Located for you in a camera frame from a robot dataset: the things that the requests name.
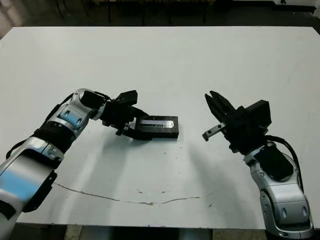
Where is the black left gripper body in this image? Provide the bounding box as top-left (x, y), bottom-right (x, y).
top-left (101, 99), bottom-right (141, 137)

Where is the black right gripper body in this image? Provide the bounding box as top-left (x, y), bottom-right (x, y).
top-left (201, 105), bottom-right (270, 154)

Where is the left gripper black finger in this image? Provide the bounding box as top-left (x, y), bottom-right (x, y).
top-left (123, 126), bottom-right (155, 142)
top-left (130, 105), bottom-right (151, 119)

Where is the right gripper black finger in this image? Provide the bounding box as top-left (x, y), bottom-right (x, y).
top-left (204, 93), bottom-right (226, 124)
top-left (209, 90), bottom-right (236, 116)

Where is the silver grey cylindrical leg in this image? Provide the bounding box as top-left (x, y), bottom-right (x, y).
top-left (180, 226), bottom-right (214, 240)

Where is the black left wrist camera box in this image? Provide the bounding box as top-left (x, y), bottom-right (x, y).
top-left (115, 89), bottom-right (139, 108)

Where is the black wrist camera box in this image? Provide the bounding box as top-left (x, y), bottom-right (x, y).
top-left (115, 89), bottom-right (139, 108)
top-left (245, 99), bottom-right (272, 130)

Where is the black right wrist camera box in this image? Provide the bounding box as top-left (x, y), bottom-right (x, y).
top-left (245, 99), bottom-right (272, 130)

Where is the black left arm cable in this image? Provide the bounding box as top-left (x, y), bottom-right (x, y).
top-left (4, 91), bottom-right (111, 161)

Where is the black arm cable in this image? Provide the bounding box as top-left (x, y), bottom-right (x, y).
top-left (4, 91), bottom-right (111, 161)
top-left (265, 134), bottom-right (305, 191)

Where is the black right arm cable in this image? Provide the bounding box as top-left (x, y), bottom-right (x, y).
top-left (265, 134), bottom-right (305, 191)

